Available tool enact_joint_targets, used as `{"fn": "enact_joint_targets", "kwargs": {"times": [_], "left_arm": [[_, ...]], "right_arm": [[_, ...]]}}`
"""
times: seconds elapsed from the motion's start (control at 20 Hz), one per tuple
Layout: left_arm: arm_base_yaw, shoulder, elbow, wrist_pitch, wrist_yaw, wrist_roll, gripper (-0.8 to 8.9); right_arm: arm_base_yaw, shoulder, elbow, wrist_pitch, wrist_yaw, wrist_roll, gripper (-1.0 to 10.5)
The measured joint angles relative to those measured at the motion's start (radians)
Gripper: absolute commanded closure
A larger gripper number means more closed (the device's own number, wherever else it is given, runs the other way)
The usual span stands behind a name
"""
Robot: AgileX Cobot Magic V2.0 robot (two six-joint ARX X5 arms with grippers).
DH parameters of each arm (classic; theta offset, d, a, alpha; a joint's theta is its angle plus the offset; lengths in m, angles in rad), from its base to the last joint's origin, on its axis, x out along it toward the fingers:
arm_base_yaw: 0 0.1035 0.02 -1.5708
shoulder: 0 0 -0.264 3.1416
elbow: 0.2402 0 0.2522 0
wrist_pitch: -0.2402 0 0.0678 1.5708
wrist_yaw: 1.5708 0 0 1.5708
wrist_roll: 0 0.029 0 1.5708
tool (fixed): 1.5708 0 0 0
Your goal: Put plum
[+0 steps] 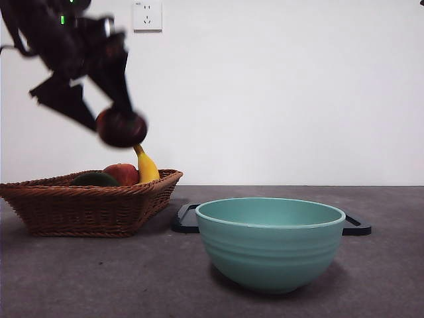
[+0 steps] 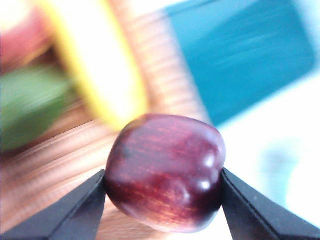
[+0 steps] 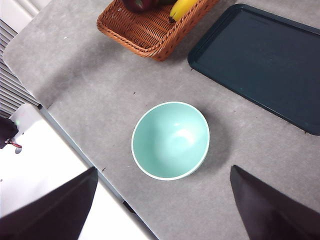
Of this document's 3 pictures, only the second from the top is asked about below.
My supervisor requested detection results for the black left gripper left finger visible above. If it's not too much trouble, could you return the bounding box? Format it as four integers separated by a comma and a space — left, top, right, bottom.
0, 169, 107, 240

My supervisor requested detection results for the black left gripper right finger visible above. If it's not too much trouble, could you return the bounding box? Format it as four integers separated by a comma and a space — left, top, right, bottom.
221, 167, 320, 240

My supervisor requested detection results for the dark purple plum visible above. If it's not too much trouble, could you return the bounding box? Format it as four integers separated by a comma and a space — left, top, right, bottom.
104, 113, 227, 233

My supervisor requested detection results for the green avocado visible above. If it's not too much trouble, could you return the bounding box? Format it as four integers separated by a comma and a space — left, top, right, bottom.
0, 65, 76, 152

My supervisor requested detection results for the yellow banana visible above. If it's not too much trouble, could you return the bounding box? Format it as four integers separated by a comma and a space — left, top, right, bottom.
34, 0, 149, 132

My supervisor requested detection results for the dark rectangular tray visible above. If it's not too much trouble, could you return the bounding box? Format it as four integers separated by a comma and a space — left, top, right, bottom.
162, 0, 318, 127

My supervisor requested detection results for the brown wicker basket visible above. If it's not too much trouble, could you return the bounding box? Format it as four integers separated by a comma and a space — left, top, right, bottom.
0, 0, 213, 240

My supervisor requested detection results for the red yellow apple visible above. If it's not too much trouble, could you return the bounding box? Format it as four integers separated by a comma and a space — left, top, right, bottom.
0, 9, 53, 73

